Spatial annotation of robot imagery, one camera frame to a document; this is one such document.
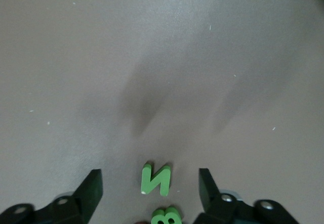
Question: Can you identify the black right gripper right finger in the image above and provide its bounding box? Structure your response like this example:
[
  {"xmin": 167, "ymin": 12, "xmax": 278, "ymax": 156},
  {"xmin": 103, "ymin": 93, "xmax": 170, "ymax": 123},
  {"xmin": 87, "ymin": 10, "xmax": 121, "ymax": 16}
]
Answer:
[{"xmin": 193, "ymin": 168, "xmax": 302, "ymax": 224}]

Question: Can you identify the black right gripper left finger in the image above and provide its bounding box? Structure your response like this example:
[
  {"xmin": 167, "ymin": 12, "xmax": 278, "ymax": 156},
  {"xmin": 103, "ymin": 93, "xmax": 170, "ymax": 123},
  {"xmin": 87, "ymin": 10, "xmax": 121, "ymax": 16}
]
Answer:
[{"xmin": 0, "ymin": 168, "xmax": 104, "ymax": 224}]

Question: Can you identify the green letter B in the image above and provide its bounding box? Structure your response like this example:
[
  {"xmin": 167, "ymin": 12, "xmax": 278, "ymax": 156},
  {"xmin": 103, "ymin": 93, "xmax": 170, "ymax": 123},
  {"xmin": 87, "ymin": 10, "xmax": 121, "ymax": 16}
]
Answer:
[{"xmin": 151, "ymin": 205, "xmax": 182, "ymax": 224}]

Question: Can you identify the green letter N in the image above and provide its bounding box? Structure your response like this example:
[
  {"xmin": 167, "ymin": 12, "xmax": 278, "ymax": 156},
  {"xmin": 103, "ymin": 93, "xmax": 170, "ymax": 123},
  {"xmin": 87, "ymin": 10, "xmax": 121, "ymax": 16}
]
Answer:
[{"xmin": 140, "ymin": 162, "xmax": 172, "ymax": 197}]

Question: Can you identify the brown table cover sheet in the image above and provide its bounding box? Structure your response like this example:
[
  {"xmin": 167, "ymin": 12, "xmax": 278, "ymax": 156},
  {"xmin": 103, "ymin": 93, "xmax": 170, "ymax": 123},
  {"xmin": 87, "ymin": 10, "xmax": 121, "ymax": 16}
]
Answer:
[{"xmin": 0, "ymin": 0, "xmax": 324, "ymax": 224}]

